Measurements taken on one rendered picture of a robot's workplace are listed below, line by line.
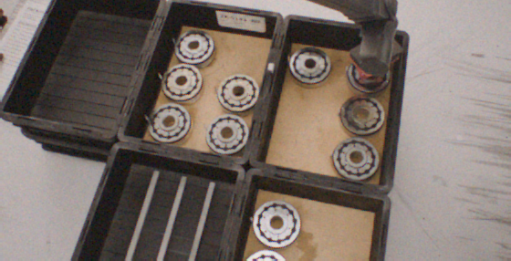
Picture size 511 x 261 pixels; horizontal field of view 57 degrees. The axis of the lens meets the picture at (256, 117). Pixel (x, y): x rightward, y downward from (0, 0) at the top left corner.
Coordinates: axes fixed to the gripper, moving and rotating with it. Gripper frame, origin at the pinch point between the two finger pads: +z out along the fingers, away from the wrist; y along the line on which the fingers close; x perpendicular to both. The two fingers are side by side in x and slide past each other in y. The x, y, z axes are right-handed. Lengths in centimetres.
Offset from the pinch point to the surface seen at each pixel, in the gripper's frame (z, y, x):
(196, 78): 0.8, -35.7, 22.6
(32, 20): 16, -66, 80
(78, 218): 17, -79, 14
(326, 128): 4.2, -16.1, -4.9
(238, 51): 3.8, -22.2, 25.3
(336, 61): 4.1, -3.3, 8.6
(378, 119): 1.5, -5.7, -10.6
